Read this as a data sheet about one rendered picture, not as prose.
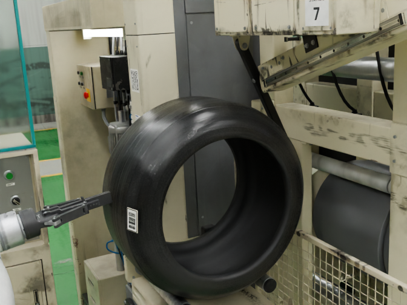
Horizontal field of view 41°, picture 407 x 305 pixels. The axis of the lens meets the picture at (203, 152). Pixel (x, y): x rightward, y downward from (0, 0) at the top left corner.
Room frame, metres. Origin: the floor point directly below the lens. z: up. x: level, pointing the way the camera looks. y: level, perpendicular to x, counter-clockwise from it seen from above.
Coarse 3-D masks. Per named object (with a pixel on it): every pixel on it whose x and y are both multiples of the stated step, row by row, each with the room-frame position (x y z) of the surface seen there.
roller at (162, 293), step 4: (140, 272) 1.64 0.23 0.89; (152, 284) 1.54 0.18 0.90; (156, 288) 1.51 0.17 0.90; (160, 292) 1.48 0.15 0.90; (164, 292) 1.46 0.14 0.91; (164, 296) 1.45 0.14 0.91; (168, 296) 1.43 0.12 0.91; (172, 296) 1.42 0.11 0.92; (176, 296) 1.42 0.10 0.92; (168, 300) 1.42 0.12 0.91; (172, 300) 1.41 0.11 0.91; (176, 300) 1.40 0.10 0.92; (180, 300) 1.39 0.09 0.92; (184, 300) 1.39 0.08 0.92; (172, 304) 1.40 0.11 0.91; (176, 304) 1.38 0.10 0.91; (180, 304) 1.37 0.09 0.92; (184, 304) 1.37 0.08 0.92; (188, 304) 1.37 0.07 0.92
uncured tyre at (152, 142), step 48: (192, 96) 1.61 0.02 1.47; (144, 144) 1.38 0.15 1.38; (192, 144) 1.36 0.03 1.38; (240, 144) 1.74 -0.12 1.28; (288, 144) 1.52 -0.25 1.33; (144, 192) 1.31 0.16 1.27; (240, 192) 1.74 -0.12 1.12; (288, 192) 1.50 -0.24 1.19; (144, 240) 1.31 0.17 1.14; (192, 240) 1.68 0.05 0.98; (240, 240) 1.69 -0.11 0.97; (288, 240) 1.50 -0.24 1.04; (192, 288) 1.36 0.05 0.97; (240, 288) 1.43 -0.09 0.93
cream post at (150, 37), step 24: (144, 0) 1.73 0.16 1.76; (168, 0) 1.77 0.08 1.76; (144, 24) 1.73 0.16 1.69; (168, 24) 1.77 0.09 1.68; (144, 48) 1.73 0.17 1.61; (168, 48) 1.76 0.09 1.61; (144, 72) 1.72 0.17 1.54; (168, 72) 1.76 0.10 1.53; (144, 96) 1.72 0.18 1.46; (168, 96) 1.76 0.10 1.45; (168, 192) 1.75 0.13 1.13; (168, 216) 1.75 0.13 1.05; (168, 240) 1.74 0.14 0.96
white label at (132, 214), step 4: (128, 208) 1.31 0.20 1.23; (128, 212) 1.31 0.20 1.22; (132, 212) 1.30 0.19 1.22; (136, 212) 1.29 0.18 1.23; (128, 216) 1.31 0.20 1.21; (132, 216) 1.30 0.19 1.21; (136, 216) 1.29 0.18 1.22; (128, 220) 1.31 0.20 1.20; (132, 220) 1.30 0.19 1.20; (136, 220) 1.29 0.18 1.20; (128, 224) 1.31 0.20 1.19; (132, 224) 1.30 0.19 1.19; (136, 224) 1.29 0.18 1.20; (128, 228) 1.31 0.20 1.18; (132, 228) 1.30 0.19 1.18; (136, 228) 1.29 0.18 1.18; (136, 232) 1.29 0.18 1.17
